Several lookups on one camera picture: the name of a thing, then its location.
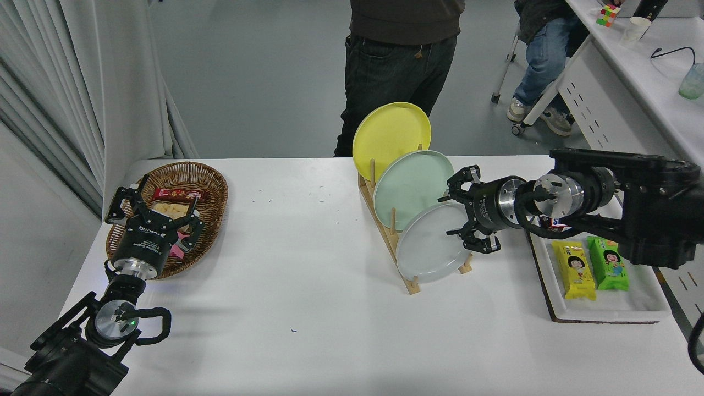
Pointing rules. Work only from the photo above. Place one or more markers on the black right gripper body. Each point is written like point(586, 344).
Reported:
point(487, 206)

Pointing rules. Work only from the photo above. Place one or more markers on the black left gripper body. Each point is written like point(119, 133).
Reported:
point(144, 242)

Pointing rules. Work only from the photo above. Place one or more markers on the grey plate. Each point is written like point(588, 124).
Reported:
point(429, 253)

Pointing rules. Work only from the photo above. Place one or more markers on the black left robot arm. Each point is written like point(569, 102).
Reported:
point(66, 363)

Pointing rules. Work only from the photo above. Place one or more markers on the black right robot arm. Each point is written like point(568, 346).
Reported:
point(649, 209)

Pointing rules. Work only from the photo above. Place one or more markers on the mint green plate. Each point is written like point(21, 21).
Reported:
point(412, 187)

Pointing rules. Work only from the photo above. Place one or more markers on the wooden plate rack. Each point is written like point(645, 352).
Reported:
point(410, 286)

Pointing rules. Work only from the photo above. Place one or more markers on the yellow plate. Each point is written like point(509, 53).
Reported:
point(390, 135)

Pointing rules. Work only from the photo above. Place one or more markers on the pale yellow snack pack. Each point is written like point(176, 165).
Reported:
point(168, 210)

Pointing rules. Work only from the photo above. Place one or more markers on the pink snack wrapper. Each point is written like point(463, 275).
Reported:
point(177, 251)

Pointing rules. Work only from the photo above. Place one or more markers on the red snack bar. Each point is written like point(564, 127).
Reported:
point(176, 193)

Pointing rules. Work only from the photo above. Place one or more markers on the brown wicker basket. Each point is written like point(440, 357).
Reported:
point(214, 187)

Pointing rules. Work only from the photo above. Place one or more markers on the brown Snickers bar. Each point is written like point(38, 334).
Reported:
point(553, 223)

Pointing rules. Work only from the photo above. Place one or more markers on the yellow snack bar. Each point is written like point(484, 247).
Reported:
point(577, 275)

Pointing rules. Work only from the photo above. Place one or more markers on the white chair leg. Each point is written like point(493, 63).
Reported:
point(505, 74)

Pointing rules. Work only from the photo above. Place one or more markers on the grey curtain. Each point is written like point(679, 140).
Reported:
point(82, 82)

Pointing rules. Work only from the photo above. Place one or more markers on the person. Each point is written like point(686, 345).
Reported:
point(396, 77)
point(544, 55)

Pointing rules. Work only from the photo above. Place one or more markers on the green snack bar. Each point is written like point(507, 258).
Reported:
point(608, 267)

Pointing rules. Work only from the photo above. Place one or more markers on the white rectangular tray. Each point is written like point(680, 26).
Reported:
point(638, 297)

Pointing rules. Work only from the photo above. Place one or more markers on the white perforated desk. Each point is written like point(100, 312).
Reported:
point(632, 126)

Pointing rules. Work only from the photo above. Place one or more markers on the colourful puzzle cube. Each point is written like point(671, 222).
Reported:
point(609, 15)

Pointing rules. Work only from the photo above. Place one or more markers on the white paper cup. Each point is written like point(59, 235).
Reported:
point(635, 30)

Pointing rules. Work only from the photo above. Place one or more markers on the green translucent cup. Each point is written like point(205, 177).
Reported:
point(693, 82)

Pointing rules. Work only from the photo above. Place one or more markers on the black object on desk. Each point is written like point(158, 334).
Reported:
point(652, 8)

